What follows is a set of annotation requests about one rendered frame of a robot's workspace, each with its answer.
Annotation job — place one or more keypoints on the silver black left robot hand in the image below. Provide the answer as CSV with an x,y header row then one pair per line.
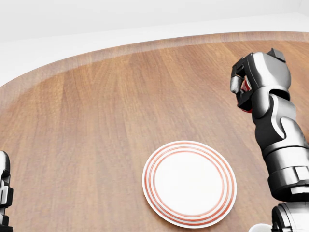
x,y
4,191

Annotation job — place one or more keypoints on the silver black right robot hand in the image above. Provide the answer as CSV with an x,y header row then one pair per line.
x,y
268,72

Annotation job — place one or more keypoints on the red mug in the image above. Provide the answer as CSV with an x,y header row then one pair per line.
x,y
245,86

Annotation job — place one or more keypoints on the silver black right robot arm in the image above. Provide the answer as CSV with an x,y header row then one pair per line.
x,y
282,149

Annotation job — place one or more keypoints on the white plate with red rings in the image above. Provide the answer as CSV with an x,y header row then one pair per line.
x,y
189,184

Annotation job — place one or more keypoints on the white rounded object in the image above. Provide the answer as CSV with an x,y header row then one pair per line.
x,y
260,228

